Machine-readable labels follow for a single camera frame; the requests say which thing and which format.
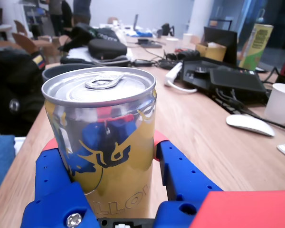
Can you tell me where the black zippered hard case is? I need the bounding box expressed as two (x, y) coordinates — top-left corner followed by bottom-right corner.
(87, 38), (128, 61)

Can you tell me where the white computer mouse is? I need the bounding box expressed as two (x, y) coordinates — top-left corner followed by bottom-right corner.
(226, 114), (276, 137)

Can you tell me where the dark grey tumbler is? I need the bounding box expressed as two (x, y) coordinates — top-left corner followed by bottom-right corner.
(42, 63), (97, 82)

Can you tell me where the black laptop screen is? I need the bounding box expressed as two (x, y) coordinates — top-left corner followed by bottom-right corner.
(203, 26), (238, 65)

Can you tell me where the yellow energy drink can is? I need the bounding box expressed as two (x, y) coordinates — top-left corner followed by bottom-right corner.
(41, 66), (157, 219)

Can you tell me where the yellow cardboard box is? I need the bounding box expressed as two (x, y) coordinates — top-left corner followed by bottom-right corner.
(196, 42), (227, 62)

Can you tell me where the wooden chair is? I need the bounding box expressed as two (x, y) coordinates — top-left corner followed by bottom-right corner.
(11, 19), (40, 55)

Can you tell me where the black mouse cable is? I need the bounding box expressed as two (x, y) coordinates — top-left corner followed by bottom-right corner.
(242, 108), (285, 134)

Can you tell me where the standing person in background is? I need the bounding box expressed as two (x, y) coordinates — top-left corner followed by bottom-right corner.
(47, 0), (63, 37)
(61, 0), (73, 30)
(73, 0), (92, 25)

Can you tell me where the black jacket with snaps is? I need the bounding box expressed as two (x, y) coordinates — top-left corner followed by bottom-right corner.
(0, 46), (47, 136)

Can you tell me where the green yellow drink carton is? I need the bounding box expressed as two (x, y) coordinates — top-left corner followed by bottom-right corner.
(238, 23), (274, 71)

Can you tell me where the black electronics box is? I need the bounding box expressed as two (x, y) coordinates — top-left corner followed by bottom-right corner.
(182, 59), (268, 105)

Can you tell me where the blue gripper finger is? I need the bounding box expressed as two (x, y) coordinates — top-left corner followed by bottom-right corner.
(20, 137), (100, 228)
(153, 130), (224, 228)

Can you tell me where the black bag with green logo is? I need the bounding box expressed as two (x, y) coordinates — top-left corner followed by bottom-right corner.
(58, 23), (121, 52)

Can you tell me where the white paper cup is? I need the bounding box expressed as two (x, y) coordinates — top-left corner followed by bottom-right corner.
(264, 83), (285, 124)

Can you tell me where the blue folded cloth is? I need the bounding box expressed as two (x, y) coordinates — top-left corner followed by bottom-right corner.
(0, 134), (16, 204)

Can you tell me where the black cable bundle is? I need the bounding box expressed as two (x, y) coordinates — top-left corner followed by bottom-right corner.
(158, 48), (201, 70)

